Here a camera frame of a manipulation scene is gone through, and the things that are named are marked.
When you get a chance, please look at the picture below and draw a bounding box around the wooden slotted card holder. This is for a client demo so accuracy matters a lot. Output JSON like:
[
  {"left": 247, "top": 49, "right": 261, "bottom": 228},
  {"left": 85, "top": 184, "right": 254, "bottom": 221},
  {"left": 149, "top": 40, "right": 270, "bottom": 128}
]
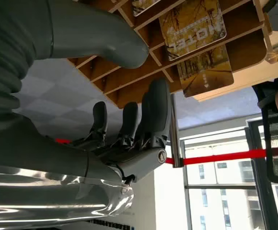
[{"left": 67, "top": 0, "right": 268, "bottom": 109}]

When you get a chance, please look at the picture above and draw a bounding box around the chrome stanchion post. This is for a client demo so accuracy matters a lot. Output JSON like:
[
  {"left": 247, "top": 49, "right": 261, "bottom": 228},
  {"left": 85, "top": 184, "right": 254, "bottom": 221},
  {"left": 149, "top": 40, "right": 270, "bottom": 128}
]
[{"left": 168, "top": 93, "right": 184, "bottom": 169}]

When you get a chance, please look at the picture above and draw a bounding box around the glass window with frame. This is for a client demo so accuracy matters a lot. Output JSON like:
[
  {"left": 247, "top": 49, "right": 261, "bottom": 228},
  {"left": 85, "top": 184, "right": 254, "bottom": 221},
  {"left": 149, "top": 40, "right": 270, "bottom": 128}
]
[{"left": 178, "top": 115, "right": 278, "bottom": 230}]

